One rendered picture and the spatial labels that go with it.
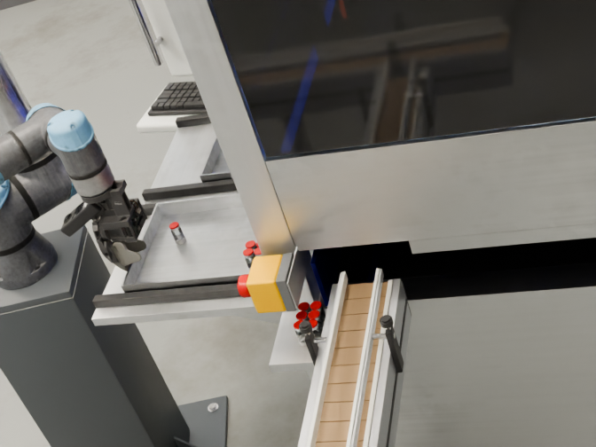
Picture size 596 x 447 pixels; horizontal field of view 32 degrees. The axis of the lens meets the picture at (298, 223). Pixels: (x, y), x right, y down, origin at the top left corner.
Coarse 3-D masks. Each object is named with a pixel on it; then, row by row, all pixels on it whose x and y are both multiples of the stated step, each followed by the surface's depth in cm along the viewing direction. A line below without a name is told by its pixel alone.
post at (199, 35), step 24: (168, 0) 149; (192, 0) 148; (192, 24) 151; (216, 24) 151; (192, 48) 154; (216, 48) 153; (192, 72) 157; (216, 72) 156; (216, 96) 159; (240, 96) 158; (216, 120) 162; (240, 120) 161; (240, 144) 164; (240, 168) 167; (264, 168) 166; (240, 192) 171; (264, 192) 170; (264, 216) 173; (264, 240) 177; (288, 240) 176; (312, 288) 184
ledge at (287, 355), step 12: (288, 312) 186; (288, 324) 184; (276, 336) 182; (288, 336) 181; (276, 348) 180; (288, 348) 179; (300, 348) 178; (276, 360) 177; (288, 360) 176; (300, 360) 176
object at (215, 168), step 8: (216, 144) 233; (216, 152) 233; (208, 160) 228; (216, 160) 232; (224, 160) 231; (208, 168) 227; (216, 168) 230; (224, 168) 229; (200, 176) 223; (208, 176) 223; (216, 176) 222; (224, 176) 222
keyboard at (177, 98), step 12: (168, 84) 279; (180, 84) 277; (192, 84) 276; (168, 96) 274; (180, 96) 272; (192, 96) 270; (156, 108) 272; (168, 108) 270; (180, 108) 269; (192, 108) 267; (204, 108) 266
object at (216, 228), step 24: (168, 216) 220; (192, 216) 217; (216, 216) 215; (240, 216) 213; (144, 240) 211; (168, 240) 213; (192, 240) 211; (216, 240) 208; (240, 240) 206; (144, 264) 209; (168, 264) 207; (192, 264) 204; (216, 264) 202; (240, 264) 200; (144, 288) 199; (168, 288) 198
